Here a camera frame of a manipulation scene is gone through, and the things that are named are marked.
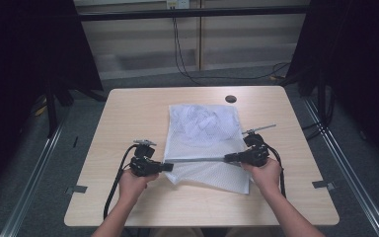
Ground white mesh laundry bag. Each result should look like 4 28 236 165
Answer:
162 103 257 196

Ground black horizontal rail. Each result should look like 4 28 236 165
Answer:
76 5 311 23

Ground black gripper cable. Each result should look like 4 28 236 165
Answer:
264 142 287 199
103 143 138 221

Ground black floor cables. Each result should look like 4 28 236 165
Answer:
300 88 336 140

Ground person's left hand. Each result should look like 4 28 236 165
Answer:
117 168 160 207

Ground black wall cable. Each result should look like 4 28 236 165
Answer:
172 16 292 82

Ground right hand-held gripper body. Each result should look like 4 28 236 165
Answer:
241 123 277 168

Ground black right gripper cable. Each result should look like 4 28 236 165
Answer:
264 142 287 199

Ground white garment inside bag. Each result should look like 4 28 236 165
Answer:
173 104 240 141

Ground black metal stand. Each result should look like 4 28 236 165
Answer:
43 77 61 139
315 70 331 130

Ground person's legs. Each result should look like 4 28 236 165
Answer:
148 226 279 237

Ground metal floor rail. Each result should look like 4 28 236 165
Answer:
301 97 379 237
0 108 71 237

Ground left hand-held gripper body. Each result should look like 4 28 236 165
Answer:
128 139 163 178

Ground person's right hand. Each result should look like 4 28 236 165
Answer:
241 157 284 199

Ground white wall outlet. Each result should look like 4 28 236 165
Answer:
165 0 191 10

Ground dark curtain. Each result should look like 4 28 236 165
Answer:
0 0 105 200
284 0 379 174

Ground grey tape strip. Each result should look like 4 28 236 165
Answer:
311 180 337 192
63 185 89 196

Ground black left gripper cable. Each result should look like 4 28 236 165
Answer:
103 143 138 221

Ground yellow floor object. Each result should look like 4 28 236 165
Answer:
32 94 49 117

